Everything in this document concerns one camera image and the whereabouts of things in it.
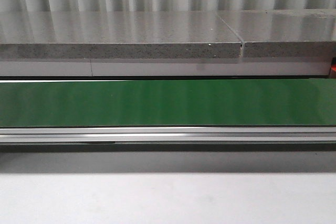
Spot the grey speckled stone slab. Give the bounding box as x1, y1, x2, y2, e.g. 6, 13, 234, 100
1, 11, 241, 59

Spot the green conveyor belt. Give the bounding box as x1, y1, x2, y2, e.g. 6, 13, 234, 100
1, 78, 335, 127

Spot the aluminium conveyor frame rail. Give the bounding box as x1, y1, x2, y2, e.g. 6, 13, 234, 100
1, 126, 335, 144

